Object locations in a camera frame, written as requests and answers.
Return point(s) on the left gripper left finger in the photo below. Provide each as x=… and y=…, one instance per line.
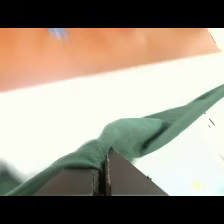
x=71, y=183

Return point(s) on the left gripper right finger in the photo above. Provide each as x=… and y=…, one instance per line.
x=128, y=178

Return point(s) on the dark green garment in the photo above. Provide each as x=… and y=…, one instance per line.
x=133, y=136

